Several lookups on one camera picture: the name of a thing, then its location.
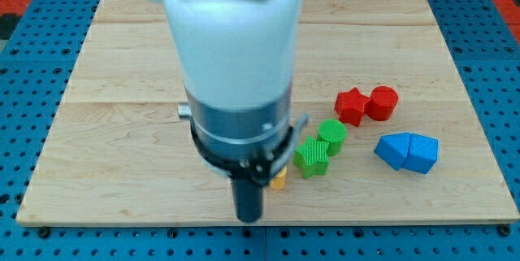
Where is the red star block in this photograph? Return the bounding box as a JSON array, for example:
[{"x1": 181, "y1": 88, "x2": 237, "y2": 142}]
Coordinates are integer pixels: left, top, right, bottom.
[{"x1": 334, "y1": 87, "x2": 371, "y2": 127}]

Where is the green star block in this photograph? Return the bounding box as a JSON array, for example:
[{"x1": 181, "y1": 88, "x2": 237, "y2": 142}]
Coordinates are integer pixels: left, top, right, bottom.
[{"x1": 293, "y1": 137, "x2": 330, "y2": 179}]

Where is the blue cube block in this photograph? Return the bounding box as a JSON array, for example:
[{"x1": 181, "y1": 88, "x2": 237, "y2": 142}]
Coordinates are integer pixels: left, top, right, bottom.
[{"x1": 401, "y1": 133, "x2": 439, "y2": 174}]

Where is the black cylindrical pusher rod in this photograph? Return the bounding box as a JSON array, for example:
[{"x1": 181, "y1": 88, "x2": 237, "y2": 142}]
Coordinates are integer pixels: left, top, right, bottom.
[{"x1": 231, "y1": 178, "x2": 263, "y2": 224}]

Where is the yellow block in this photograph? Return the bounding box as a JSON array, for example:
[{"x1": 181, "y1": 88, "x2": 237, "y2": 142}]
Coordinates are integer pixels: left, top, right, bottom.
[{"x1": 269, "y1": 167, "x2": 287, "y2": 190}]

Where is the blue triangle block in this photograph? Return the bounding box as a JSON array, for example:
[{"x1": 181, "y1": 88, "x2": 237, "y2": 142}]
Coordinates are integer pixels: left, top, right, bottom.
[{"x1": 374, "y1": 133, "x2": 410, "y2": 171}]

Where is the red cylinder block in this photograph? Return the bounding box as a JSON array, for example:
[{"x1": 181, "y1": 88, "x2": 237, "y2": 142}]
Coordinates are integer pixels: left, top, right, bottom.
[{"x1": 366, "y1": 85, "x2": 399, "y2": 121}]

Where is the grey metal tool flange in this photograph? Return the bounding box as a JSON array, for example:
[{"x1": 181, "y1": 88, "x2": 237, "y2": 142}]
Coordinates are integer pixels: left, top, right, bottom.
[{"x1": 178, "y1": 90, "x2": 309, "y2": 186}]

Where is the wooden board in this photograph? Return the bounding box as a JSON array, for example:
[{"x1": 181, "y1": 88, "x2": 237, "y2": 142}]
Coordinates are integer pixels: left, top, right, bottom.
[{"x1": 17, "y1": 0, "x2": 519, "y2": 227}]

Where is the green cylinder block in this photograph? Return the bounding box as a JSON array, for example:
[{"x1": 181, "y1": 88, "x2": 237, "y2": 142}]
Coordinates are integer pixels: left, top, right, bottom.
[{"x1": 318, "y1": 119, "x2": 348, "y2": 156}]

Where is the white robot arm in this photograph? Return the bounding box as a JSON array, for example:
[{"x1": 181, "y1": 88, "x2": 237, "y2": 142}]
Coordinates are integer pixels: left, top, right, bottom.
[{"x1": 150, "y1": 0, "x2": 308, "y2": 223}]

